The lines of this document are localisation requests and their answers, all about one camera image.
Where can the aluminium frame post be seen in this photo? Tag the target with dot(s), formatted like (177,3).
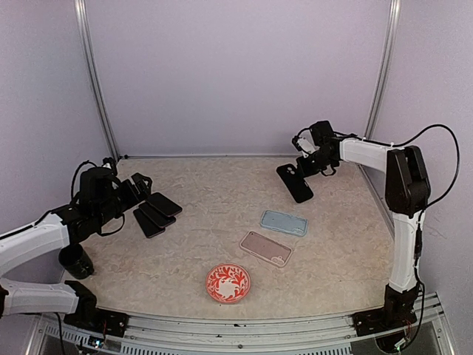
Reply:
(381,83)
(86,40)

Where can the front aluminium rail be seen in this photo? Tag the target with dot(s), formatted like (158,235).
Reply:
(327,334)

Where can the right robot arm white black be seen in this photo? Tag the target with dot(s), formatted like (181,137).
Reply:
(406,194)

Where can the clear pink phone case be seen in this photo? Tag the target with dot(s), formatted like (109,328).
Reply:
(266,249)

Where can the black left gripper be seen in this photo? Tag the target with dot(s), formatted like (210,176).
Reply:
(134,197)

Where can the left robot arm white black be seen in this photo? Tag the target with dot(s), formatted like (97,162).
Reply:
(101,197)

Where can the dark green cup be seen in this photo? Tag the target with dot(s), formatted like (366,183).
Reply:
(76,261)

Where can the right aluminium frame post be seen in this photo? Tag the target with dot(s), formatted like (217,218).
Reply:
(381,83)

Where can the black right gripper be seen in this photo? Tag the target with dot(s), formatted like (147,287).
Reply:
(304,170)

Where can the light blue phone case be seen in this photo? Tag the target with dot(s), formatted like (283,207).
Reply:
(284,223)

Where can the black phone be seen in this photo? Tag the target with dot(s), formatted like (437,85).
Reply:
(155,216)
(148,227)
(164,205)

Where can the left aluminium frame post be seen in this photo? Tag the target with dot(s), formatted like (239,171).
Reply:
(86,40)

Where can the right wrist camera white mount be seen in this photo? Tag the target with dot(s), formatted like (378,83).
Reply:
(303,145)

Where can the black phone case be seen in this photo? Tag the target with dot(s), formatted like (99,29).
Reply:
(294,182)

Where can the red white patterned bowl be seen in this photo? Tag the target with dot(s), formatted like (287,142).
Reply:
(227,283)

